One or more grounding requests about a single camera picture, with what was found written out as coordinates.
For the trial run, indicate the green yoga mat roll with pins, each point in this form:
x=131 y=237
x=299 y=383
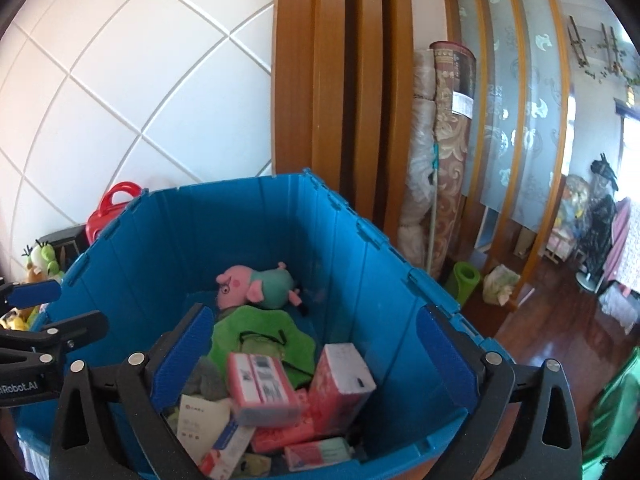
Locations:
x=462 y=281

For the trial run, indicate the black gift box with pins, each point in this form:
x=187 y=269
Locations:
x=70 y=242

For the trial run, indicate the white green carton box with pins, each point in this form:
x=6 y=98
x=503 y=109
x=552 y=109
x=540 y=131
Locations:
x=200 y=423

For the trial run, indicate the white pink wipes pack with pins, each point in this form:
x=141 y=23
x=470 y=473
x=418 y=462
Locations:
x=317 y=454

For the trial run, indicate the green frog plush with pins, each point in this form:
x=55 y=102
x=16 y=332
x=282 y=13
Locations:
x=44 y=256

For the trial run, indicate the brown bear plush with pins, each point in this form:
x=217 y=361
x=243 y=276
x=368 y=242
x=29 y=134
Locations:
x=35 y=275

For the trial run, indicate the pink tissue pack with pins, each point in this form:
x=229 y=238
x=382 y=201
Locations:
x=342 y=384
x=261 y=394

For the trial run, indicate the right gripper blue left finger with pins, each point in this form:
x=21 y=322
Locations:
x=105 y=414

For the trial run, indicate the pink pig teal shirt plush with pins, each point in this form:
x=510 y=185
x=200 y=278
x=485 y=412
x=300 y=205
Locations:
x=269 y=290

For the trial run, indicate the green flower plush hat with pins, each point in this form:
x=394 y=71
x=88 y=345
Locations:
x=272 y=333

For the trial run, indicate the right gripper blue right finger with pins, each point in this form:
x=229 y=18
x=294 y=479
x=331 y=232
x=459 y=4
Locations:
x=544 y=441

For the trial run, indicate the red toy suitcase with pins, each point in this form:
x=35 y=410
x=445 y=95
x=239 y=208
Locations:
x=108 y=210

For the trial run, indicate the rolled patterned carpet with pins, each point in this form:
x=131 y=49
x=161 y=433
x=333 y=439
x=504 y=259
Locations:
x=444 y=77

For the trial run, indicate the blue plastic storage crate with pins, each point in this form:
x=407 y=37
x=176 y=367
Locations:
x=161 y=256

